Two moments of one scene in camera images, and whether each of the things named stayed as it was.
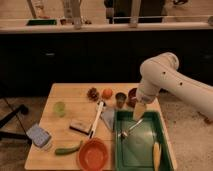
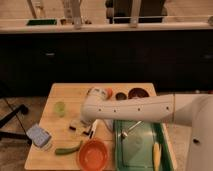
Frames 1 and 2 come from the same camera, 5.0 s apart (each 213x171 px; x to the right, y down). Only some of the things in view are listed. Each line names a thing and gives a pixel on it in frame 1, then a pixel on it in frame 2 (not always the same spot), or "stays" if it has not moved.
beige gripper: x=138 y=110 → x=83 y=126
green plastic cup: x=60 y=108 stays
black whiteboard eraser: x=83 y=126 stays
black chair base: x=23 y=109 stays
